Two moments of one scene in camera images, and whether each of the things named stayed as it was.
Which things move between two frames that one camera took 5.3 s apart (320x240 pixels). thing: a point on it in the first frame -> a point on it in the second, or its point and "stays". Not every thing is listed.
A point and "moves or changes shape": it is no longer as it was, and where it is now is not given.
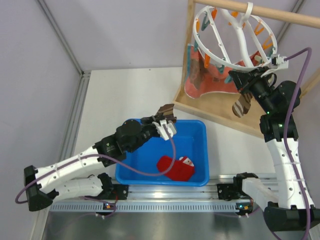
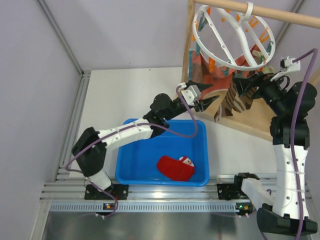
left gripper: x=150 y=120 -> x=204 y=103
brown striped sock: x=166 y=111 moves or changes shape
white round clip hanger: x=238 y=30 moves or changes shape
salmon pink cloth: x=202 y=77 moves or changes shape
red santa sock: x=182 y=170 stays
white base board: x=108 y=97 stays
